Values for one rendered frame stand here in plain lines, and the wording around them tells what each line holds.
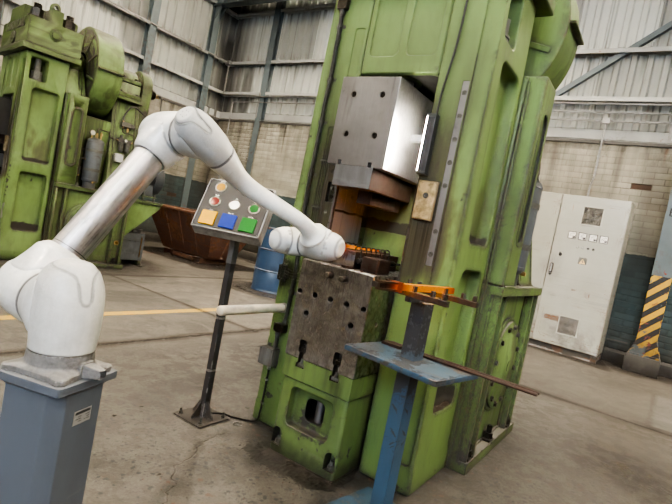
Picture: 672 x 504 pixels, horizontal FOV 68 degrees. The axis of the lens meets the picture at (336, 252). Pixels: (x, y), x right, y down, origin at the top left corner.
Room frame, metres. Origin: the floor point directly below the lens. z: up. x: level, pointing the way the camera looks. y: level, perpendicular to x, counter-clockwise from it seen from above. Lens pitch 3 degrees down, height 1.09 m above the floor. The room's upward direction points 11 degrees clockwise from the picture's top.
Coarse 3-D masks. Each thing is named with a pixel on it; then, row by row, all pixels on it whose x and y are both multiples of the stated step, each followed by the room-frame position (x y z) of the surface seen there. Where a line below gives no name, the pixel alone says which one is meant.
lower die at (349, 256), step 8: (352, 248) 2.26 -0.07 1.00; (344, 256) 2.21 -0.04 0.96; (352, 256) 2.19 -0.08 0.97; (368, 256) 2.28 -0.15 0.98; (376, 256) 2.34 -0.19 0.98; (392, 256) 2.48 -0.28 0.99; (336, 264) 2.23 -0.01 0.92; (344, 264) 2.21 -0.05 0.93; (352, 264) 2.19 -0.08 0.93; (360, 264) 2.23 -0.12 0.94
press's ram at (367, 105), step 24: (360, 96) 2.26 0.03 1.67; (384, 96) 2.19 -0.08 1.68; (408, 96) 2.24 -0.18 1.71; (336, 120) 2.32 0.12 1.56; (360, 120) 2.25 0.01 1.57; (384, 120) 2.18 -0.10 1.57; (408, 120) 2.28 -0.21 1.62; (336, 144) 2.30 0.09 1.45; (360, 144) 2.23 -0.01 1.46; (384, 144) 2.17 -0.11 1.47; (408, 144) 2.31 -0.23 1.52; (384, 168) 2.17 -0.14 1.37; (408, 168) 2.35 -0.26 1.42
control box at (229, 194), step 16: (208, 192) 2.44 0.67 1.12; (224, 192) 2.44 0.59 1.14; (272, 192) 2.43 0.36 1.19; (208, 208) 2.39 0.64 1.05; (224, 208) 2.39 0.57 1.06; (240, 208) 2.39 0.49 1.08; (192, 224) 2.35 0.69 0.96; (256, 224) 2.34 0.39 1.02; (240, 240) 2.36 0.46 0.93; (256, 240) 2.32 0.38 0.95
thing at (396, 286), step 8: (376, 280) 1.60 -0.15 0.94; (384, 280) 1.63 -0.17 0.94; (392, 280) 1.67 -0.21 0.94; (376, 288) 1.60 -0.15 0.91; (384, 288) 1.61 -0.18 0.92; (392, 288) 1.64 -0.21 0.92; (400, 288) 1.65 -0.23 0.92; (408, 288) 1.69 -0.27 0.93; (424, 288) 1.77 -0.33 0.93; (432, 288) 1.81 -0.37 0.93; (440, 288) 1.85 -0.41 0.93; (448, 288) 1.89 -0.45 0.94
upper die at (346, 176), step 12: (336, 168) 2.29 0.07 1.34; (348, 168) 2.25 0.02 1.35; (360, 168) 2.22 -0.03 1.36; (372, 168) 2.19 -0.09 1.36; (336, 180) 2.28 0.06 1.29; (348, 180) 2.25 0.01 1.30; (360, 180) 2.21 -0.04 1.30; (372, 180) 2.20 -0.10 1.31; (384, 180) 2.29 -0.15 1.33; (396, 180) 2.38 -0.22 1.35; (384, 192) 2.31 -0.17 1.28; (396, 192) 2.40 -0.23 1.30; (408, 192) 2.51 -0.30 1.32
